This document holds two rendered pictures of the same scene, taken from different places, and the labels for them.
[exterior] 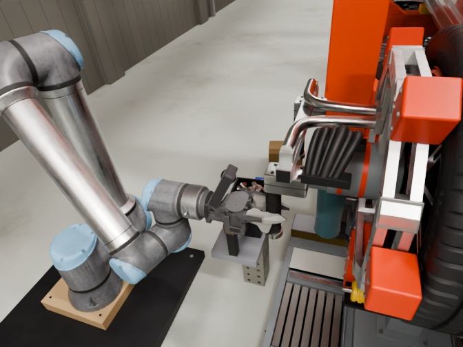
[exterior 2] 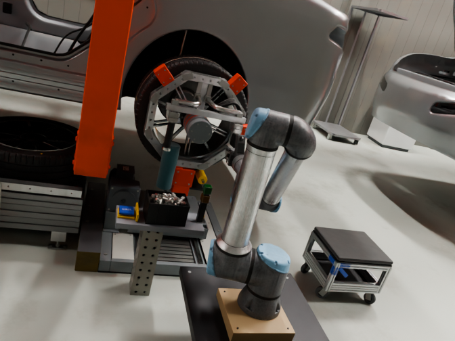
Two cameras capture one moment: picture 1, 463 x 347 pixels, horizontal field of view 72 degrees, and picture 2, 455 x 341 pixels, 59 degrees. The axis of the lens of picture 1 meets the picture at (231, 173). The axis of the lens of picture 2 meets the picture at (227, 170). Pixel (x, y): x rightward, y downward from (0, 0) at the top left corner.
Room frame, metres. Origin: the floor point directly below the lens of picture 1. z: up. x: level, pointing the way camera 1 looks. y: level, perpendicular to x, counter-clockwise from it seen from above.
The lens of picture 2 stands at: (1.91, 1.41, 1.47)
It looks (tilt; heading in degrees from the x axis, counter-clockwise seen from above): 21 degrees down; 227
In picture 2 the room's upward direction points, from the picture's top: 16 degrees clockwise
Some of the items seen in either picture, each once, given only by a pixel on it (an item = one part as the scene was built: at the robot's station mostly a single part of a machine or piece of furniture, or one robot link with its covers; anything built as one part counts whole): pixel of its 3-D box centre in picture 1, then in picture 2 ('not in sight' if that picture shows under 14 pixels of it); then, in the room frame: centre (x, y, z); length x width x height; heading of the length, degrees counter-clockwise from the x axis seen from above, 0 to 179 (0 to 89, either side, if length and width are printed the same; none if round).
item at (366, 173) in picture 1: (352, 169); (197, 126); (0.63, -0.31, 0.85); 0.21 x 0.14 x 0.14; 67
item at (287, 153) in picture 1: (335, 122); (224, 100); (0.56, -0.22, 1.03); 0.19 x 0.18 x 0.11; 67
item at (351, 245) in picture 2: not in sight; (344, 265); (-0.29, 0.34, 0.17); 0.43 x 0.36 x 0.34; 157
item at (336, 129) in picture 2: not in sight; (355, 77); (-3.77, -2.42, 1.00); 0.74 x 0.62 x 2.01; 67
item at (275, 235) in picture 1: (273, 210); (232, 145); (0.54, -0.09, 0.83); 0.04 x 0.04 x 0.16
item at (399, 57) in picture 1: (383, 172); (195, 122); (0.60, -0.37, 0.85); 0.54 x 0.07 x 0.54; 157
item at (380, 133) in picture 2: not in sight; (401, 111); (-4.87, -2.04, 0.63); 0.64 x 0.57 x 1.26; 157
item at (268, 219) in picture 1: (265, 223); not in sight; (0.52, -0.07, 0.80); 0.09 x 0.03 x 0.06; 59
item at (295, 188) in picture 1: (286, 179); (235, 126); (0.52, -0.12, 0.93); 0.09 x 0.05 x 0.05; 67
